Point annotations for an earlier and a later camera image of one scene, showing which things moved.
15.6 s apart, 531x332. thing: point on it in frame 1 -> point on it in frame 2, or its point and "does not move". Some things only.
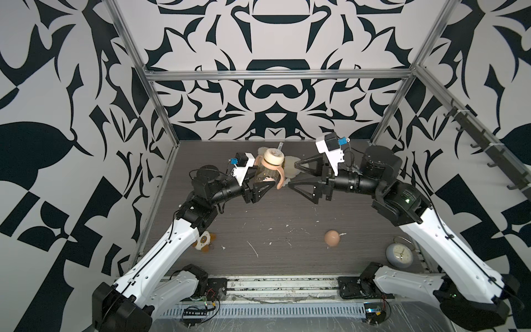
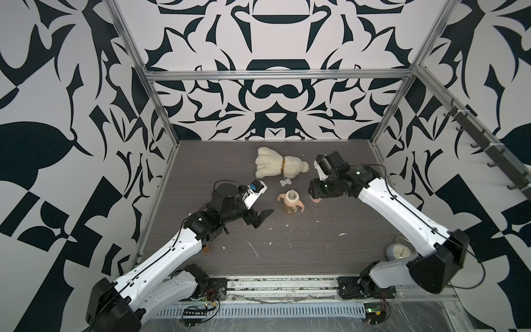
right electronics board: (375, 312) does not move
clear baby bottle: (261, 173) -> (291, 210)
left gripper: (252, 195) -> (250, 217)
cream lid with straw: (274, 155) -> (292, 197)
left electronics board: (193, 322) does not move
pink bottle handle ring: (260, 159) -> (283, 196)
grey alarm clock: (400, 254) does not move
